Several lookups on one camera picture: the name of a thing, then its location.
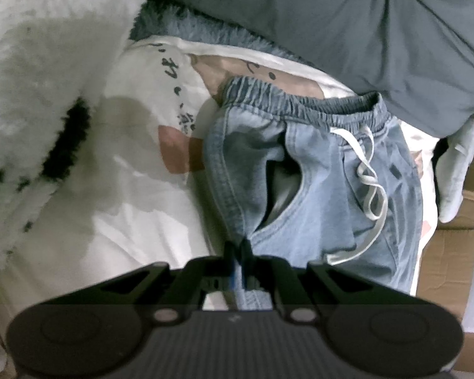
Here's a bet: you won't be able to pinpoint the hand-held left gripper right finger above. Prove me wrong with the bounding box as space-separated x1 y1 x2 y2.
237 241 374 322

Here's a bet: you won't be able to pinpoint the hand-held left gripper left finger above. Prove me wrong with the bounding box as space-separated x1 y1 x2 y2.
97 241 238 322

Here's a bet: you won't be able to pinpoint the blue denim pants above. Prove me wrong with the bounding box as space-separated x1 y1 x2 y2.
203 77 424 310

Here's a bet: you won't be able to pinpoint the bear print bed sheet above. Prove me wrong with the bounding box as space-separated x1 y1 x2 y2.
0 33 439 324

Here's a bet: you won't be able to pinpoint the flattened cardboard box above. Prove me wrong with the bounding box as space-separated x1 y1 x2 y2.
413 152 474 372

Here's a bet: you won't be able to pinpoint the grey neck pillow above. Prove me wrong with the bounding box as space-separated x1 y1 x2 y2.
434 106 474 224

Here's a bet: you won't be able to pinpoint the blue grey fluffy cloth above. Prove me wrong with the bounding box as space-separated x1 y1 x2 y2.
128 0 314 66

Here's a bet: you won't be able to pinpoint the white black fluffy blanket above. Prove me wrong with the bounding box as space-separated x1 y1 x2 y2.
0 0 190 291

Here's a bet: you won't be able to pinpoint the dark grey pillow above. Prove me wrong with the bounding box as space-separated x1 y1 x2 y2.
148 0 474 139

